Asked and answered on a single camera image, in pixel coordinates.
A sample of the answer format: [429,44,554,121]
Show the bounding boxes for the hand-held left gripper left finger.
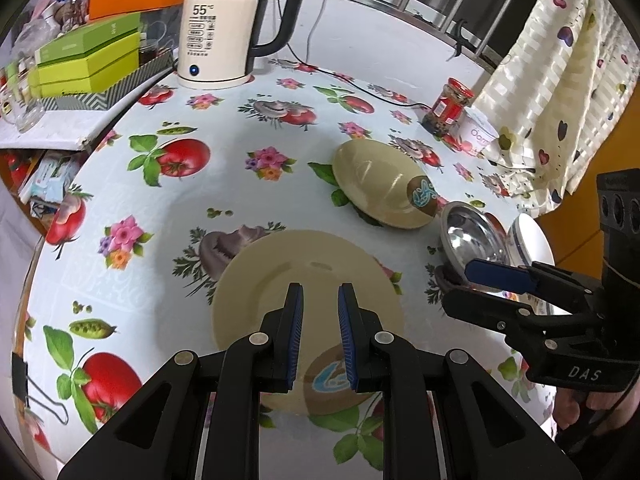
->
[57,282,305,480]

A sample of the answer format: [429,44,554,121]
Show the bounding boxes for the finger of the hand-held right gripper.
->
[464,258,603,317]
[441,287,566,361]

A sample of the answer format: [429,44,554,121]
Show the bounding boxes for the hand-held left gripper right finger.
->
[337,282,583,480]

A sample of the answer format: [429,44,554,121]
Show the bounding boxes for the steel bowl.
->
[439,201,511,291]

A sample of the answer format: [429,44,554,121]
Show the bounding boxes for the white ceramic bowl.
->
[506,212,556,268]

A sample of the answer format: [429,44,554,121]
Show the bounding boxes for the large yellow plate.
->
[211,230,405,417]

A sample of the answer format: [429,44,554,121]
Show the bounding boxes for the small yellow plate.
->
[332,139,441,231]

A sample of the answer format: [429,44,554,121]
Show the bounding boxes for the person's right hand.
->
[552,385,640,433]

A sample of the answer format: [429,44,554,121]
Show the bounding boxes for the wooden cabinet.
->
[537,105,640,281]

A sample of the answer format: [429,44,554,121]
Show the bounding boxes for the white yogurt cup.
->
[457,107,501,156]

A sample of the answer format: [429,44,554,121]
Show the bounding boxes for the fruit and flower print tablecloth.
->
[12,57,566,480]

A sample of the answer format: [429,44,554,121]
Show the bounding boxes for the cream patterned curtain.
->
[472,0,640,218]

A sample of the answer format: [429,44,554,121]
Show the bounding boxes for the red-lidded sauce jar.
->
[421,77,475,137]

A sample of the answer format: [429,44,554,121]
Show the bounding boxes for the black window latch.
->
[452,19,471,57]

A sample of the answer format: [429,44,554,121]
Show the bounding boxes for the black binder clip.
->
[10,352,70,426]

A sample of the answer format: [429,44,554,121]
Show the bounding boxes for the stack of booklets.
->
[20,150,78,221]

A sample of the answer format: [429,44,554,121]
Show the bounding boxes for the grey zigzag patterned tray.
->
[40,50,176,111]

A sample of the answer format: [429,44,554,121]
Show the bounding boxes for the white board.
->
[0,67,173,151]

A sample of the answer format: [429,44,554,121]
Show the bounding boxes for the white electric kettle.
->
[176,0,307,90]

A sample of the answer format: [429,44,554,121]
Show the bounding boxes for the lime green box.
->
[27,45,142,98]

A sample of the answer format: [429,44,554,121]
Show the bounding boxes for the clear glass cup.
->
[0,85,48,133]

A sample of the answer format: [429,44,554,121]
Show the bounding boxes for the dark green box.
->
[35,11,142,66]

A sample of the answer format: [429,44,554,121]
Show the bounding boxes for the black power cable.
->
[295,62,431,109]

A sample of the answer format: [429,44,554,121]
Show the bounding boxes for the white power cable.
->
[287,0,331,63]

